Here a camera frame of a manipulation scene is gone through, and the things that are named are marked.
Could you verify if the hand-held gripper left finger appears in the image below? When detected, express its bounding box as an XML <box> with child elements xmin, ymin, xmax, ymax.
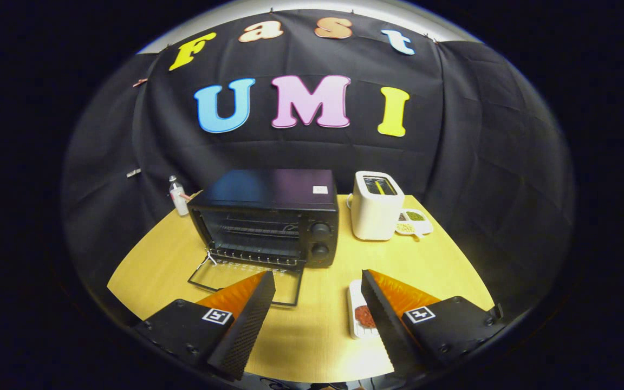
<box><xmin>133</xmin><ymin>271</ymin><xmax>276</xmax><ymax>381</ymax></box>

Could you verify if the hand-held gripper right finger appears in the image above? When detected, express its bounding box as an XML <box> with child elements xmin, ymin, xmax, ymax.
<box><xmin>361</xmin><ymin>269</ymin><xmax>505</xmax><ymax>377</ymax></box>

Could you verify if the brown steak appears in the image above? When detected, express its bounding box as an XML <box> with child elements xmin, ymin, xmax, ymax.
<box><xmin>354</xmin><ymin>305</ymin><xmax>378</xmax><ymax>329</ymax></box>

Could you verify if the black toaster oven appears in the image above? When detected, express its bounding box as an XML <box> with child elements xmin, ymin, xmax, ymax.
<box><xmin>186</xmin><ymin>168</ymin><xmax>340</xmax><ymax>308</ymax></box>

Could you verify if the white toaster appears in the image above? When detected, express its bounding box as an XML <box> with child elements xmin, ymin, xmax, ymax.
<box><xmin>347</xmin><ymin>171</ymin><xmax>406</xmax><ymax>241</ymax></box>

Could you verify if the white rectangular dish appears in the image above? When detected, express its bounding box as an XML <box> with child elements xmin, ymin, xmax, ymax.
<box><xmin>347</xmin><ymin>279</ymin><xmax>380</xmax><ymax>340</ymax></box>

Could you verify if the white divided dish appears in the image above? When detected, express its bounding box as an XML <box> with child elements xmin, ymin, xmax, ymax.
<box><xmin>396</xmin><ymin>209</ymin><xmax>434</xmax><ymax>240</ymax></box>

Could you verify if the clear plastic bottle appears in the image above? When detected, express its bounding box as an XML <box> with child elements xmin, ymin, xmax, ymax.
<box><xmin>168</xmin><ymin>175</ymin><xmax>190</xmax><ymax>217</ymax></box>

